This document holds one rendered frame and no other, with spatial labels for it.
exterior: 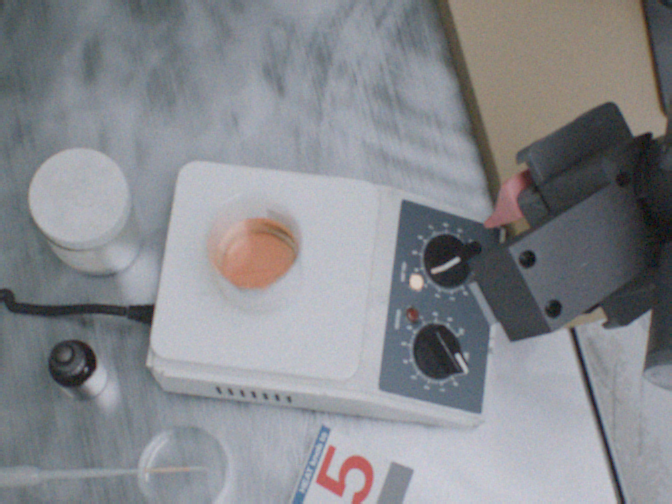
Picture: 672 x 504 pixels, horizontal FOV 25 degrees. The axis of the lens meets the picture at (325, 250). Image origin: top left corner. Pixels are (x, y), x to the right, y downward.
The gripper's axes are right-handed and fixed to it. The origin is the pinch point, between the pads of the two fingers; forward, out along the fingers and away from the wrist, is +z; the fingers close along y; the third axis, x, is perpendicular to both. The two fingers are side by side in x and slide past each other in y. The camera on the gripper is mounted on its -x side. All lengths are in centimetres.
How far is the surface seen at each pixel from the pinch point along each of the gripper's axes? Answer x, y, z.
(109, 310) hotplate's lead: -16.1, -7.2, 17.9
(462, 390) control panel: -3.2, 6.7, 7.1
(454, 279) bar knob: -0.3, 0.8, 6.8
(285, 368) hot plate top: -12.5, 0.1, 7.6
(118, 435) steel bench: -18.6, -0.1, 20.2
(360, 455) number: -9.0, 7.4, 11.3
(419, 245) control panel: -1.1, -2.0, 7.1
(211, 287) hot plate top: -13.0, -5.8, 9.9
